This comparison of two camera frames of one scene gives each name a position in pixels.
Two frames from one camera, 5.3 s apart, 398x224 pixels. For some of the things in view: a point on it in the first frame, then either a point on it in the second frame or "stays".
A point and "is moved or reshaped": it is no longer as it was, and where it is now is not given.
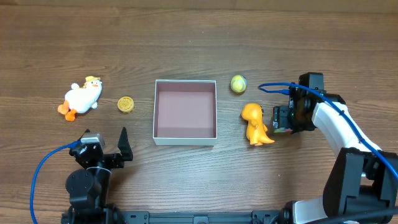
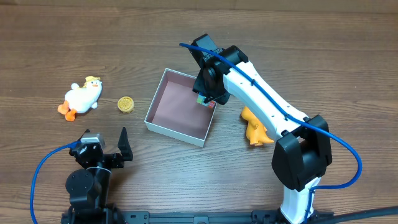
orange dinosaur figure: [256, 130] stays
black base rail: [255, 217] stays
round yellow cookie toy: [125, 104] stays
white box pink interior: [185, 112] is moved or reshaped
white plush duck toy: [81, 100] stays
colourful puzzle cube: [281, 124] is moved or reshaped
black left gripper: [106, 159] stays
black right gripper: [280, 118] → [208, 97]
